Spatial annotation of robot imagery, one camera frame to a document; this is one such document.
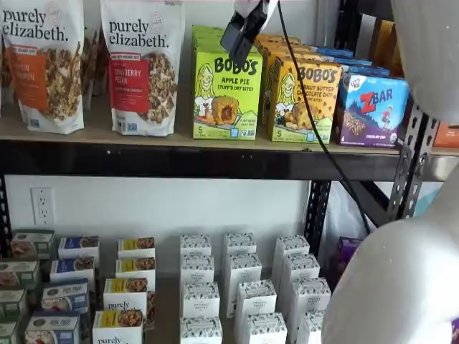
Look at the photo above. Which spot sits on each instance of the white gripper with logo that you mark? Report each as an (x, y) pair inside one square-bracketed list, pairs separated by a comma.
[(256, 18)]

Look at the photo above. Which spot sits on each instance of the cranberry pecan granola bag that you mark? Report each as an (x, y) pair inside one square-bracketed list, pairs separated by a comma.
[(143, 71)]

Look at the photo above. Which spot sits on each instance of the green label oatmeal box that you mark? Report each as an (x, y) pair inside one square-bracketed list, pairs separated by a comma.
[(12, 304), (32, 243), (18, 274)]

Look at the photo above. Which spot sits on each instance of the blue label oatmeal box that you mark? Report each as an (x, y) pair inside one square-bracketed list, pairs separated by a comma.
[(64, 297), (71, 268), (79, 247), (52, 329)]

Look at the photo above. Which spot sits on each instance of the yellow label oatmeal box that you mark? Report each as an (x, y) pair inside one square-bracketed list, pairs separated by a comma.
[(118, 328), (135, 268), (125, 294), (136, 245)]

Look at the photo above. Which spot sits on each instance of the blue ZBar chocolate chip box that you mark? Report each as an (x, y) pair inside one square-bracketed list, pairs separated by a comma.
[(344, 60), (365, 70), (373, 114), (333, 50)]

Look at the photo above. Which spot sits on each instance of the yellow Bobo's peanut butter box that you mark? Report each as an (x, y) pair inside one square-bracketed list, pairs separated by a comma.
[(276, 38), (283, 50), (287, 107)]

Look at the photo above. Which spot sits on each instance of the white patterned-top carton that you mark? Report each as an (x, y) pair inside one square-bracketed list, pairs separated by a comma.
[(240, 243), (310, 297), (312, 328), (197, 268), (301, 267), (195, 245), (265, 329), (201, 301), (256, 297), (244, 268), (292, 245), (201, 331)]

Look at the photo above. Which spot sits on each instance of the pumpkin cinnamon granola bag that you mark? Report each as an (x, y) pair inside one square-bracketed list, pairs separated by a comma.
[(43, 71), (91, 64)]

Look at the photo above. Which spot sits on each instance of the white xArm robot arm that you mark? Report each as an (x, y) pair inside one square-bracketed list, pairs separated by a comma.
[(394, 286)]

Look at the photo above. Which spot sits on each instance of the purple snack box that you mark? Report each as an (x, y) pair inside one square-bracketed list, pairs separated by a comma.
[(349, 251), (455, 333)]

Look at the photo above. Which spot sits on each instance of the green Bobo's apple pie box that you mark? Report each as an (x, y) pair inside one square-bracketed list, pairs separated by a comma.
[(226, 107), (206, 31), (209, 44)]

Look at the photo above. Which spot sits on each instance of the orange snack box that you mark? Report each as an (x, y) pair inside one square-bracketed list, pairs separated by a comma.
[(446, 134), (383, 43)]

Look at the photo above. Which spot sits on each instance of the black perforated shelf post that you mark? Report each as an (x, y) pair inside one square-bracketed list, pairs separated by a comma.
[(4, 215), (412, 161), (317, 215)]

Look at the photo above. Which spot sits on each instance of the white wall outlet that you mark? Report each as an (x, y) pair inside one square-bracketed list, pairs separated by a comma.
[(43, 206)]

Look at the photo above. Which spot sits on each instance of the black shelf crossbeam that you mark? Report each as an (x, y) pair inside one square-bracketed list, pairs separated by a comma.
[(444, 166), (179, 161)]

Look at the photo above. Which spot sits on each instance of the black shelf side beam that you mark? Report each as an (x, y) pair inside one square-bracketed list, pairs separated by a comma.
[(376, 200)]

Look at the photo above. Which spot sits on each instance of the white plastic sheet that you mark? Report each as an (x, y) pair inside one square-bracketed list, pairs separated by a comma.
[(340, 215)]

